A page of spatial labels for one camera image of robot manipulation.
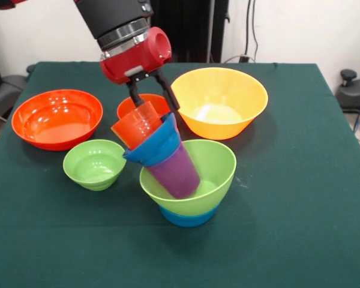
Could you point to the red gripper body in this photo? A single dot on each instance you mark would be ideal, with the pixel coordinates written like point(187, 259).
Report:
point(138, 58)

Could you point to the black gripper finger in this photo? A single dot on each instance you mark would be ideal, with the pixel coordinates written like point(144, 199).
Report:
point(135, 93)
point(168, 93)

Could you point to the red plastic cup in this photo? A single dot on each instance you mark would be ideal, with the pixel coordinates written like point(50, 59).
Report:
point(138, 126)

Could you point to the large orange plastic bowl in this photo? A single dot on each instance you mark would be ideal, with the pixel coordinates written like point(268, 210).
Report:
point(219, 99)

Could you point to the dark blue plastic bowl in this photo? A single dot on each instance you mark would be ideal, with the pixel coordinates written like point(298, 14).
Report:
point(156, 144)

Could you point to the purple plastic cup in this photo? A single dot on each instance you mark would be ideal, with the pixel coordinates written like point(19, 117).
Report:
point(177, 174)

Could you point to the large green plastic bowl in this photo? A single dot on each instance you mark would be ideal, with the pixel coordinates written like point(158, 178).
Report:
point(219, 168)

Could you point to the light blue plastic bowl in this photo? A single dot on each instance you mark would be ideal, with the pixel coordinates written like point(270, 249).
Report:
point(187, 217)

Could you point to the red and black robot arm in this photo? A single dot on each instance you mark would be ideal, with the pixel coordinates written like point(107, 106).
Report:
point(114, 18)

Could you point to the small red plastic bowl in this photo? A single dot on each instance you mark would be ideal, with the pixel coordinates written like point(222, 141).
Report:
point(126, 108)

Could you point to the large red plastic bowl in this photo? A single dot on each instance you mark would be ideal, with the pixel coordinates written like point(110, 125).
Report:
point(57, 123)

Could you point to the small green plastic bowl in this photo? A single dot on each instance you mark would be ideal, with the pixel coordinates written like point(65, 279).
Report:
point(94, 166)

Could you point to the dark green table cloth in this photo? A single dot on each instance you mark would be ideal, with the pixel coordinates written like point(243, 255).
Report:
point(108, 255)

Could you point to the black chair base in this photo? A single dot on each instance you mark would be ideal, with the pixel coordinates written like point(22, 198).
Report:
point(352, 93)

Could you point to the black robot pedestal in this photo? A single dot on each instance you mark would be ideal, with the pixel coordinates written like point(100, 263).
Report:
point(192, 30)

